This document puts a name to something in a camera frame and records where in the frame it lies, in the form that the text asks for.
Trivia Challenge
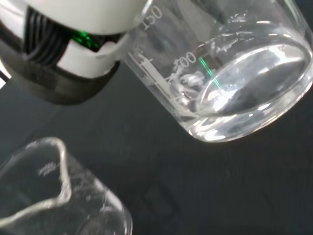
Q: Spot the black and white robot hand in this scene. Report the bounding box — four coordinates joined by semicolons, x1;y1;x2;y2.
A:
0;0;154;106

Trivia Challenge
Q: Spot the black bench cloth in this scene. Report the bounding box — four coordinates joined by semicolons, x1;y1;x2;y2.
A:
0;36;313;235

